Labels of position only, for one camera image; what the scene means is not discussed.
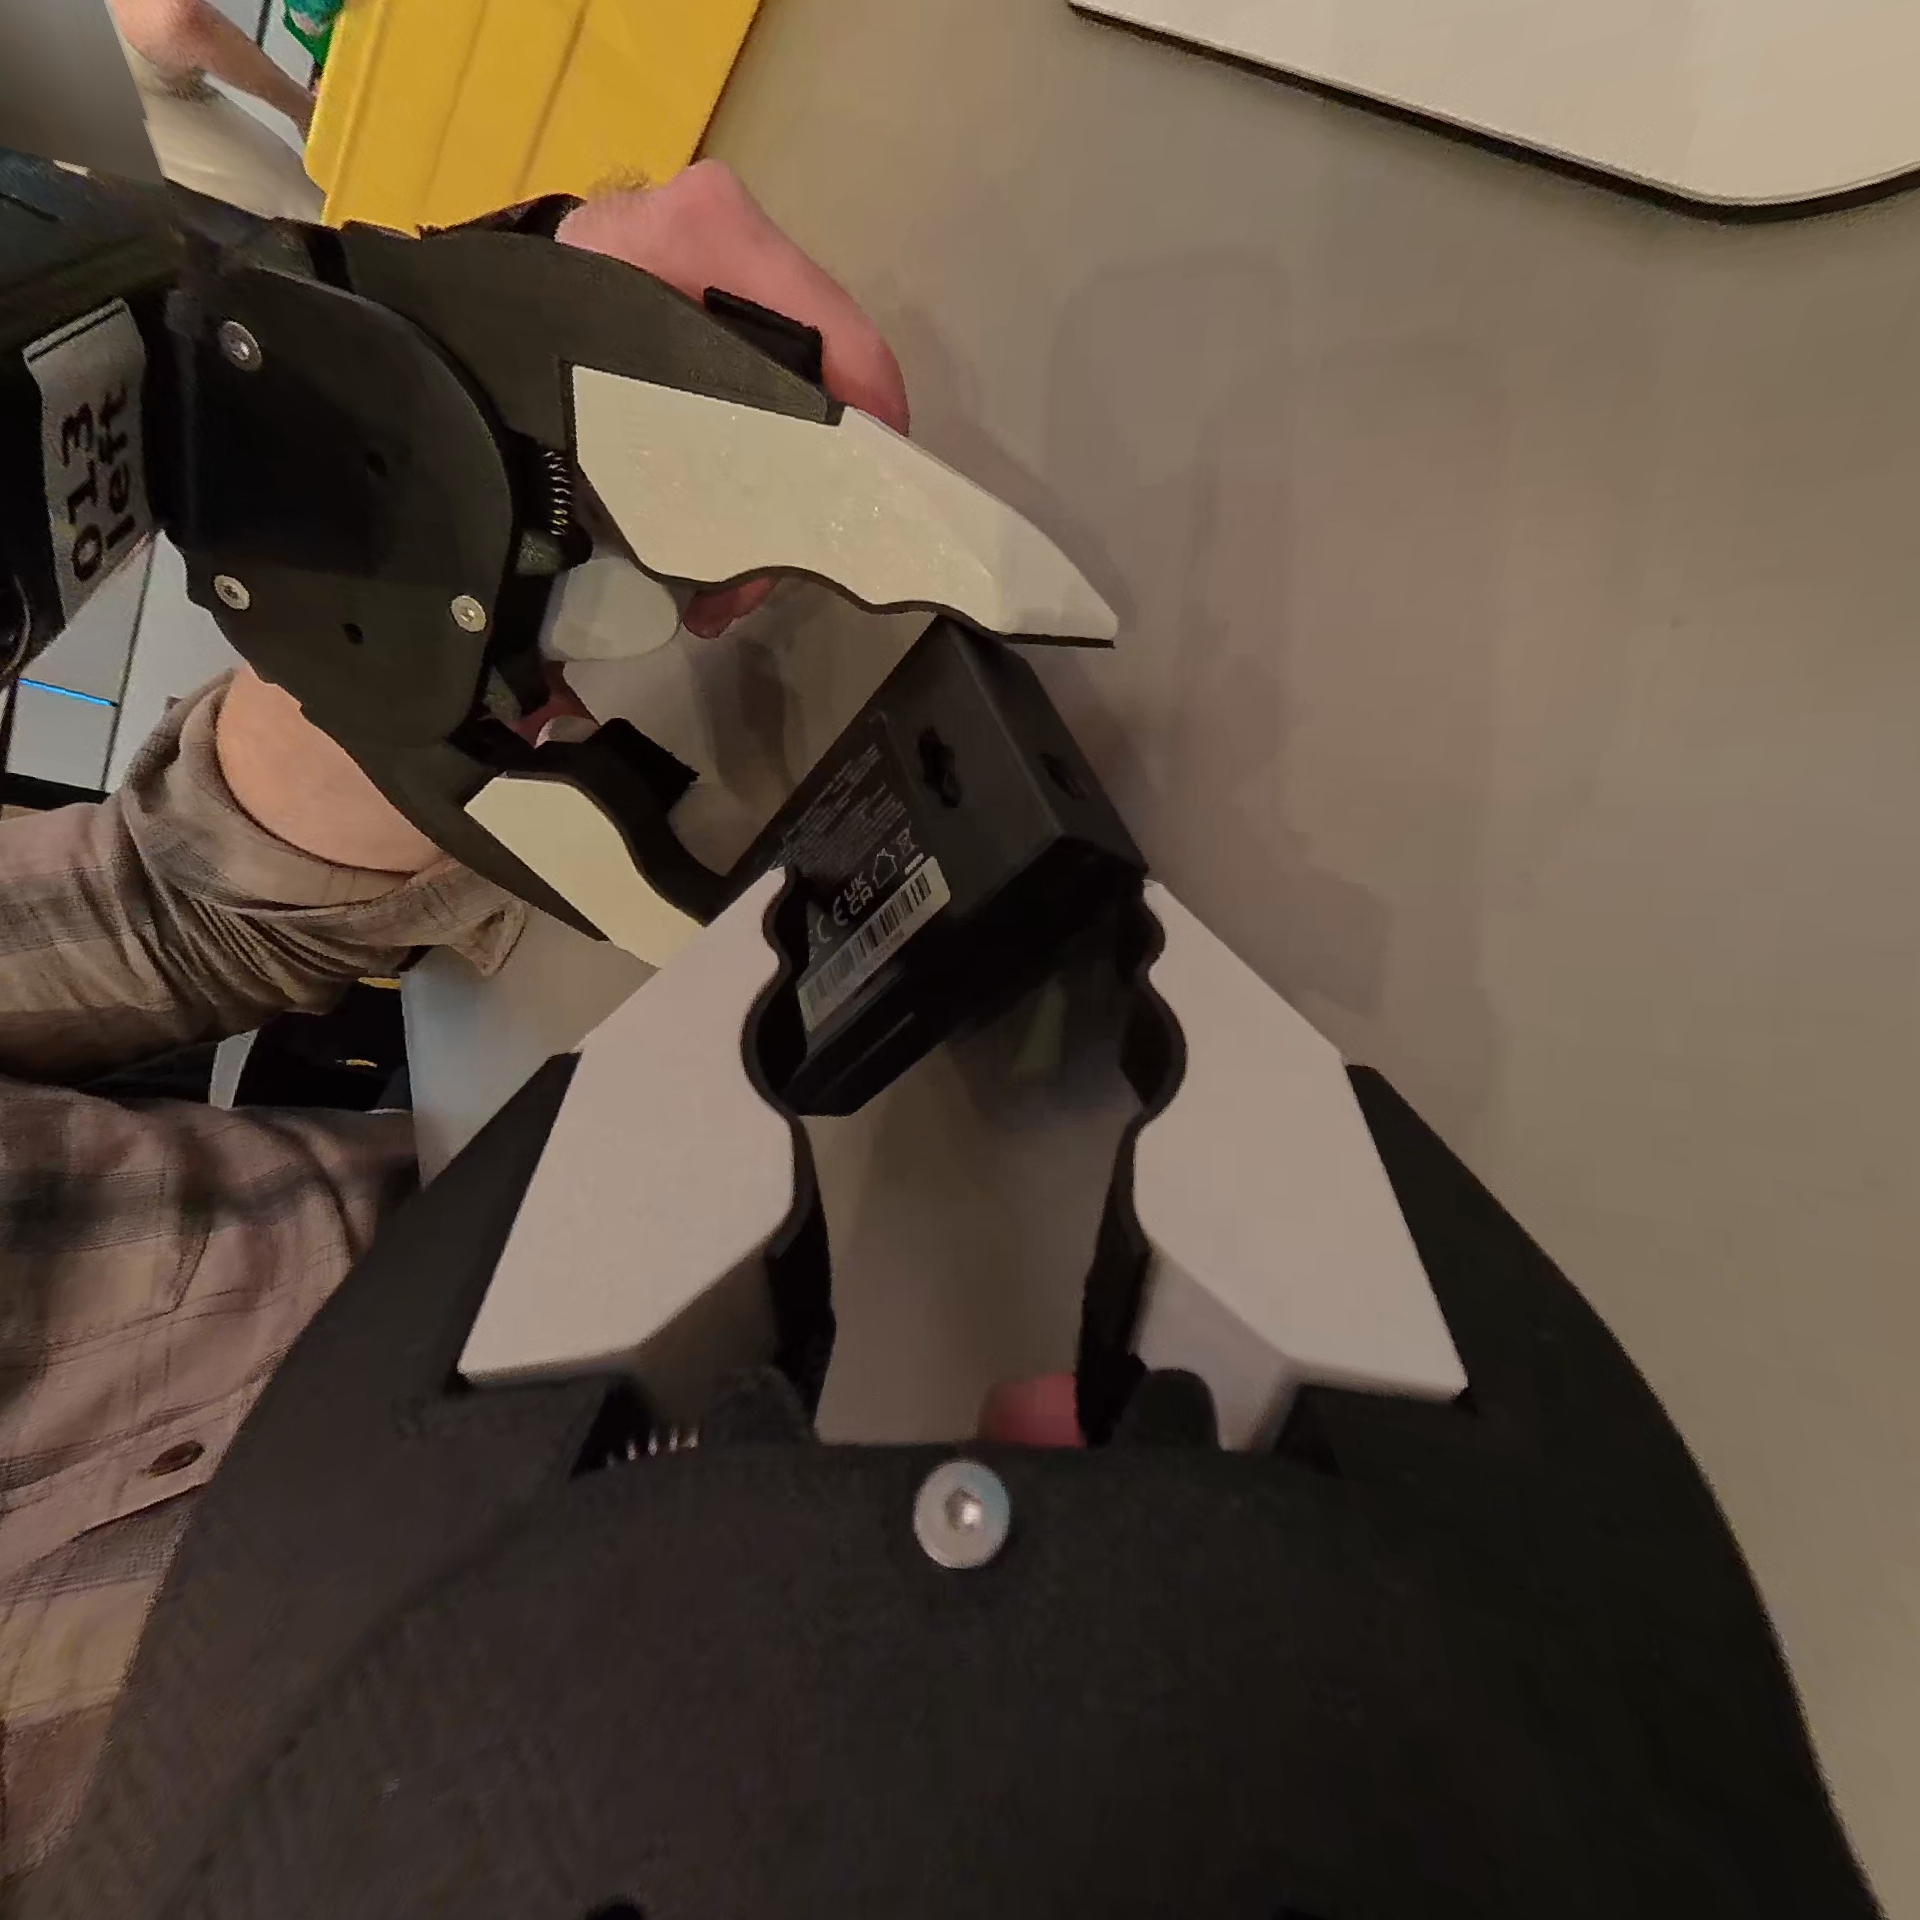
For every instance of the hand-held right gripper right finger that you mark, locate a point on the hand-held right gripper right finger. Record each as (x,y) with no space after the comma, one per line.
(1290,1214)

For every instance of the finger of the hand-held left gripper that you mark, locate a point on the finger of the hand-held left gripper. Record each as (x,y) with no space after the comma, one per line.
(585,856)
(810,495)

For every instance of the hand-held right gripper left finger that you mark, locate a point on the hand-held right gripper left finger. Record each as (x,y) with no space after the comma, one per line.
(629,1200)

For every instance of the black network switch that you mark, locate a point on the black network switch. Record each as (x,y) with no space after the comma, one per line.
(960,811)

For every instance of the yellow plastic bin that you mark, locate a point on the yellow plastic bin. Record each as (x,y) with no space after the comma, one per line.
(510,91)

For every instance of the person's left forearm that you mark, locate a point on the person's left forearm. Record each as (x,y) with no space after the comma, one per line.
(150,902)

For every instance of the person's left hand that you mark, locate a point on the person's left hand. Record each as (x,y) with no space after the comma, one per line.
(735,241)

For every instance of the person's right hand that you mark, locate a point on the person's right hand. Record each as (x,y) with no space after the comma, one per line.
(1037,1412)

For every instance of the person's plaid shirt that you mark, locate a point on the person's plaid shirt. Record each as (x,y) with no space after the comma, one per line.
(119,1277)

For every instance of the white sign stand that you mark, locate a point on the white sign stand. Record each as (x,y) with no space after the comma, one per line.
(1576,77)

